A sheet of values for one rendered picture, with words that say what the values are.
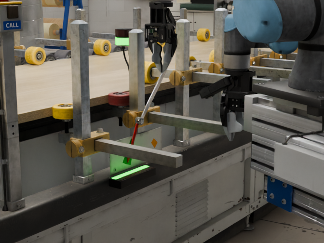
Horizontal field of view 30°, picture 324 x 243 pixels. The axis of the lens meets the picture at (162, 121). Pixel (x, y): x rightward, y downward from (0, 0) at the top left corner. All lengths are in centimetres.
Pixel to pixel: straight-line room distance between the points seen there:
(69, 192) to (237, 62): 59
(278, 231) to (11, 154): 198
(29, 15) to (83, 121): 421
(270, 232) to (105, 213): 150
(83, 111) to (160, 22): 35
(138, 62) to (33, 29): 408
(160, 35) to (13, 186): 61
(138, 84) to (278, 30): 73
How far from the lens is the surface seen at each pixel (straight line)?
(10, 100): 153
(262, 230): 326
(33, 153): 190
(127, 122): 190
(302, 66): 135
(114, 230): 233
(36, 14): 593
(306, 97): 128
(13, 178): 157
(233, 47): 170
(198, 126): 182
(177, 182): 219
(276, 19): 124
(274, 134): 144
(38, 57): 279
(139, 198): 202
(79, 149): 171
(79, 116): 171
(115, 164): 184
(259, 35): 125
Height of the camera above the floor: 127
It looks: 13 degrees down
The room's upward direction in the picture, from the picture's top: straight up
